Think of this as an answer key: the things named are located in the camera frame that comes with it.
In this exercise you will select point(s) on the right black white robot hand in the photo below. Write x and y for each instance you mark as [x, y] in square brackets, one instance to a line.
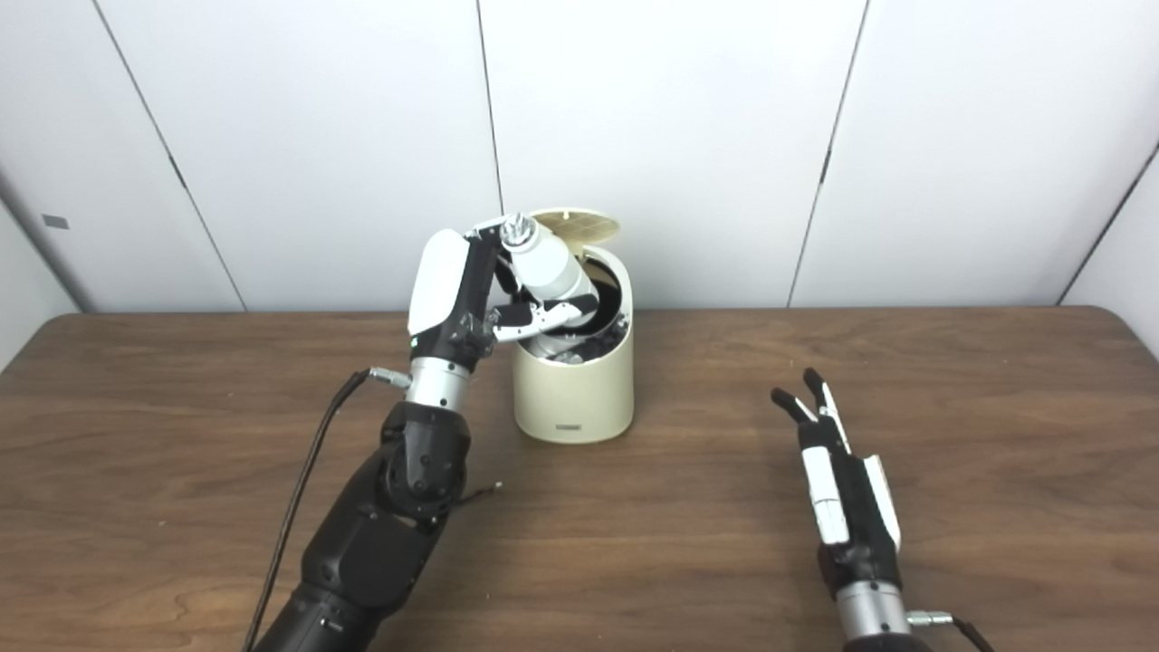
[847, 507]

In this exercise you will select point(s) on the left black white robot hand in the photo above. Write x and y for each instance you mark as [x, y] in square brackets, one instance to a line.
[448, 290]

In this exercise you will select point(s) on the small white plastic bottle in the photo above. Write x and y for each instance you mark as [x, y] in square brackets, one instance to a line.
[552, 267]

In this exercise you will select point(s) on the round cream bin lid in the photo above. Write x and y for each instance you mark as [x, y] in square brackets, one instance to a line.
[584, 224]

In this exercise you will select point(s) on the cream-colored bin body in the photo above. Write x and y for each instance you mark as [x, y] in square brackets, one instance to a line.
[579, 398]

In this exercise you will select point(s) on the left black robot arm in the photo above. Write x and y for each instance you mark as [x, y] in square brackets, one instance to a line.
[389, 525]

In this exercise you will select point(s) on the black bin liner bag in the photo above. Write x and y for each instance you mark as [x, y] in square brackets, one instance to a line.
[607, 340]

